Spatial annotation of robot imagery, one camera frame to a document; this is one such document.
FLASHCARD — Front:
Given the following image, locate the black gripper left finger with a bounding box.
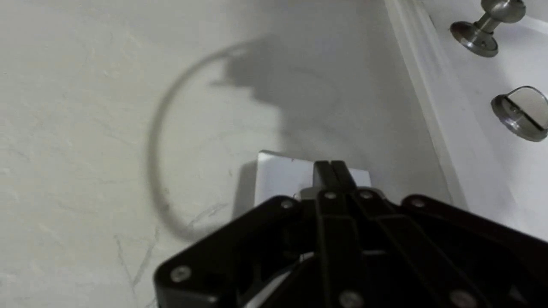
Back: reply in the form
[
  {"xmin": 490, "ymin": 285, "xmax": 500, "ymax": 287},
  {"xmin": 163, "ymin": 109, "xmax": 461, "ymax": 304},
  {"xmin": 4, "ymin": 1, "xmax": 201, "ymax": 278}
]
[{"xmin": 153, "ymin": 158, "xmax": 344, "ymax": 308}]

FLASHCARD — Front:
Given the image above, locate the silver door knob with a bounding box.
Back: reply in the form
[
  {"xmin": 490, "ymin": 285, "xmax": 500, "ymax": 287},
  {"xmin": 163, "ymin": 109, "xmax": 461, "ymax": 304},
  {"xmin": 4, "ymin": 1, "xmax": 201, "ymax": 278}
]
[{"xmin": 449, "ymin": 0, "xmax": 528, "ymax": 59}]

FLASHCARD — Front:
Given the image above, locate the white light switch plate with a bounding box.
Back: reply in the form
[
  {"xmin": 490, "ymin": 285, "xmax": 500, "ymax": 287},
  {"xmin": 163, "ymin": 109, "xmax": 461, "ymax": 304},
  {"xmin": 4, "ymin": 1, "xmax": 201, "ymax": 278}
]
[{"xmin": 252, "ymin": 148, "xmax": 374, "ymax": 208}]

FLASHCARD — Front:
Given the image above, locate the white panelled door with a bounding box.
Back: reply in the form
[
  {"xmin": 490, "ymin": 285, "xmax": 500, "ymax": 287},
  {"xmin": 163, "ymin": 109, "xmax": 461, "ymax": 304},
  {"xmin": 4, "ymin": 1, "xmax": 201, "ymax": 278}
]
[{"xmin": 413, "ymin": 0, "xmax": 548, "ymax": 241}]

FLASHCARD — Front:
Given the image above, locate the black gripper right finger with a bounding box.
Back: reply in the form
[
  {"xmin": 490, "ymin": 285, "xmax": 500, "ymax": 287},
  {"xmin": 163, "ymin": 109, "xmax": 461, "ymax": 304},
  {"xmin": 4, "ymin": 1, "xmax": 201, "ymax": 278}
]
[{"xmin": 329, "ymin": 158, "xmax": 548, "ymax": 308}]

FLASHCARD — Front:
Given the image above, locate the white door frame trim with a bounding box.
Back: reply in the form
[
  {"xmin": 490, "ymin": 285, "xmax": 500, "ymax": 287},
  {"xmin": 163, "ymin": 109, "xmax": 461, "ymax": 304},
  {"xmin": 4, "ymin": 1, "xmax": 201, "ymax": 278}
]
[{"xmin": 382, "ymin": 0, "xmax": 476, "ymax": 210}]

